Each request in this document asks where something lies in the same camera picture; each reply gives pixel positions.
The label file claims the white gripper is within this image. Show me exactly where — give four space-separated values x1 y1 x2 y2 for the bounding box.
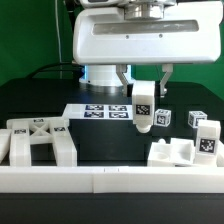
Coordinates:
73 1 222 97

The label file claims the white chair seat part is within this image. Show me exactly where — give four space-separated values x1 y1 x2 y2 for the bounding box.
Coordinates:
147 138 195 167

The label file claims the white chair back frame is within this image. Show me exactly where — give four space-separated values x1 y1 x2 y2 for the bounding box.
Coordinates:
0 117 77 167

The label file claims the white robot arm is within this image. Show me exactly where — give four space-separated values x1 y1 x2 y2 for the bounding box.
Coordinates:
73 0 224 89

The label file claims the white right fence bar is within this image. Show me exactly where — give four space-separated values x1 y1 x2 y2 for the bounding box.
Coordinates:
217 150 224 167

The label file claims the white fence bar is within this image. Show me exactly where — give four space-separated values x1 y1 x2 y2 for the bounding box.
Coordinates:
0 167 224 193
217 150 224 167

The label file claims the white front fence bar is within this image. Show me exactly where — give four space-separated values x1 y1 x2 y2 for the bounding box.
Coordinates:
0 167 224 193

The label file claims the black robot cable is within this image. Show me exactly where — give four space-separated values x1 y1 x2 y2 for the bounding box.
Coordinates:
25 0 86 80

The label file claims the white marker base plate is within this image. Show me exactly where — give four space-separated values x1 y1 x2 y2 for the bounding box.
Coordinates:
63 104 138 120

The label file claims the white thin cable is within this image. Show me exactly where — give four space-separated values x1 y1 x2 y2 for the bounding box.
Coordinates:
54 0 64 80

